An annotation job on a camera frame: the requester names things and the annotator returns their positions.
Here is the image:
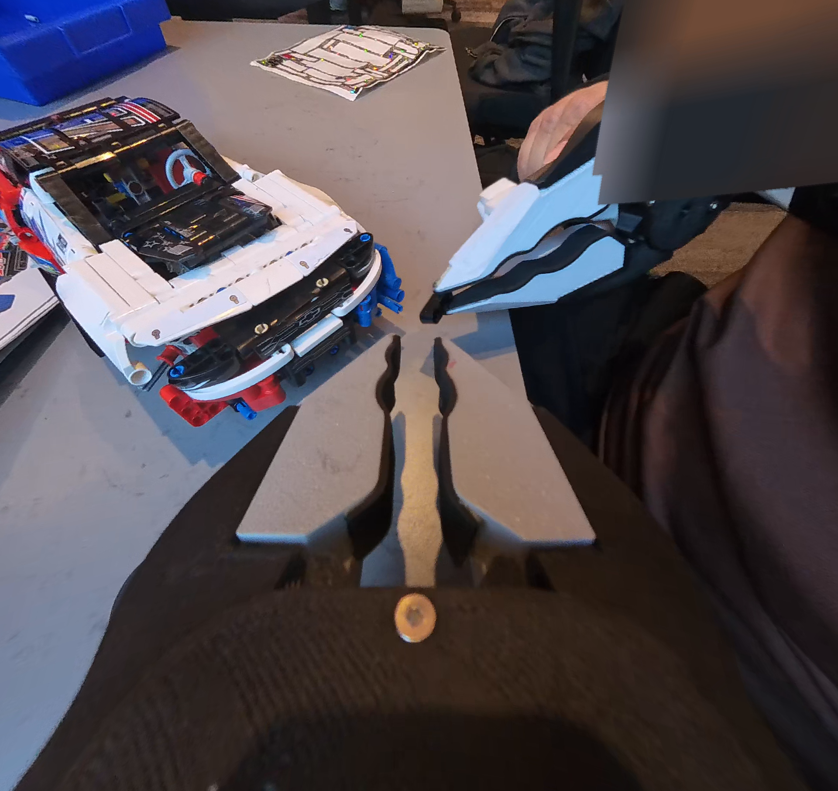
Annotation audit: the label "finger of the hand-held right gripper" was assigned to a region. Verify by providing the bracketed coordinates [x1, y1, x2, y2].
[419, 230, 634, 325]
[434, 158, 621, 296]

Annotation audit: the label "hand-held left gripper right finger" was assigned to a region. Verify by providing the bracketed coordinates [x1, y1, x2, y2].
[432, 337, 598, 574]

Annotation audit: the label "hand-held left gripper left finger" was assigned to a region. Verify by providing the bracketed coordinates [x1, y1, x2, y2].
[236, 334, 403, 561]

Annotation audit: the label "toy brick race car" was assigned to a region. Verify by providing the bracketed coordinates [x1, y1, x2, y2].
[0, 96, 407, 428]

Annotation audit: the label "grey desk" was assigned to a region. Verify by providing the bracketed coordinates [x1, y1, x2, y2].
[0, 21, 528, 791]

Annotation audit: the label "person's right hand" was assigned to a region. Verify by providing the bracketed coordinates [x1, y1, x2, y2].
[517, 80, 610, 183]

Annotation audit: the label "person's legs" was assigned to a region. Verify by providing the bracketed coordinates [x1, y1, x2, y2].
[511, 267, 708, 454]

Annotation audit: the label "person's brown sweater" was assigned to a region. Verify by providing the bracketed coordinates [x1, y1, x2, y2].
[599, 215, 838, 791]

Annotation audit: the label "sticker sheet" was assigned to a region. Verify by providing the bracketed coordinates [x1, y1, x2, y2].
[251, 24, 446, 102]

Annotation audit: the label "open instruction booklet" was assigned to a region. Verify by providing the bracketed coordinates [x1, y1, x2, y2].
[0, 215, 61, 352]

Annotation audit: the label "blue plastic bin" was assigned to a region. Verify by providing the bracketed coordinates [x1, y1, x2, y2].
[0, 0, 170, 106]

